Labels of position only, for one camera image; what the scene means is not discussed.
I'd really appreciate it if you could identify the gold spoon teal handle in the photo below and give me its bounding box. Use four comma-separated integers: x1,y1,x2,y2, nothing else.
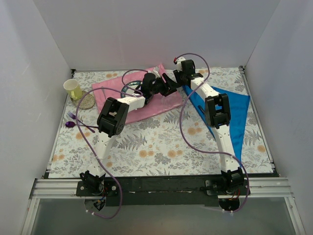
198,105,205,114

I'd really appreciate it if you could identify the blue cloth napkin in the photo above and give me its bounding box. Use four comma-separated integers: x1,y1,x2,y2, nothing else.
183,86,250,160

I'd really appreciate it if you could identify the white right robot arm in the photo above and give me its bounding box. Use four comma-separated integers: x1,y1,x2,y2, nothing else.
174,56,244,195

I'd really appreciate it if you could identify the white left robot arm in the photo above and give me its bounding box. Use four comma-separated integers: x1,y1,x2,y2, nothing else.
80,72,182,196

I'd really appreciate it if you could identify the white plate green rim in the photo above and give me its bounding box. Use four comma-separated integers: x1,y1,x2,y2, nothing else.
121,80,141,97

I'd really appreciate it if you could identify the pink satin placemat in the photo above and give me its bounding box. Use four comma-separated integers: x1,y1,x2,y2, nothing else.
91,71,183,124

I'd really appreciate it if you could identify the round speckled coaster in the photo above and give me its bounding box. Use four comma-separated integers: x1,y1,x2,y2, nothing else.
71,91,95,109

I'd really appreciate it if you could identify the yellow mug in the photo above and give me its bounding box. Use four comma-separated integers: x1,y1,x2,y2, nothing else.
63,79,83,100

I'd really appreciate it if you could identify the purple plastic fork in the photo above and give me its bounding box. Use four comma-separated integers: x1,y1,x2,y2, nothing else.
67,112,95,133

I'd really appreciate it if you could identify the purple plastic spoon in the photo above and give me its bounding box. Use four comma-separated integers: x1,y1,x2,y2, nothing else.
65,121,98,129

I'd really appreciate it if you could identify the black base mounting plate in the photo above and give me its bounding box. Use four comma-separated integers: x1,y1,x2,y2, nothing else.
76,175,247,207

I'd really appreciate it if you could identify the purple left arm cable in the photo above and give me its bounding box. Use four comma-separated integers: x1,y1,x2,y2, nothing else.
75,70,154,219

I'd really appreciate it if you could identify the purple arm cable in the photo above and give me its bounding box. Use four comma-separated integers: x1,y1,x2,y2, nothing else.
179,53,250,213
75,70,154,219

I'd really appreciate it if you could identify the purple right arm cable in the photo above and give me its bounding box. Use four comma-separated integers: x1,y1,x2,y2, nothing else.
179,53,250,213

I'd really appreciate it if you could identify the aluminium front frame rail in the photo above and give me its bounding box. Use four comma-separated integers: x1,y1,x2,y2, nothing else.
30,177,294,199

